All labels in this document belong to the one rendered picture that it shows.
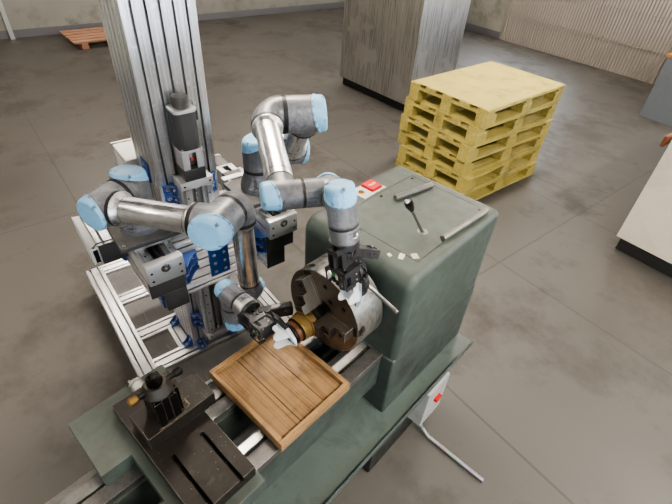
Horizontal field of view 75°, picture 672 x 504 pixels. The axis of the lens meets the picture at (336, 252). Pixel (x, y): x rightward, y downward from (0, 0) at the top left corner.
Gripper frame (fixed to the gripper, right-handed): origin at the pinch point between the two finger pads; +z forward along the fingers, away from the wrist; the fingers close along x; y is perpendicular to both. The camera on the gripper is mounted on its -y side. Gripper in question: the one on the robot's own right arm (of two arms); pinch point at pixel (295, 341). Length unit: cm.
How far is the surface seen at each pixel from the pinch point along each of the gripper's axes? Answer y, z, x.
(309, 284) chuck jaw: -13.0, -7.7, 10.2
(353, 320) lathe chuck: -15.1, 9.8, 5.8
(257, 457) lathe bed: 25.3, 11.1, -21.5
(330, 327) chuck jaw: -10.2, 4.9, 2.4
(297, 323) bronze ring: -3.2, -2.7, 3.4
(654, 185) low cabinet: -316, 48, -47
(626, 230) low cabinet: -316, 47, -89
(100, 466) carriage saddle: 58, -14, -16
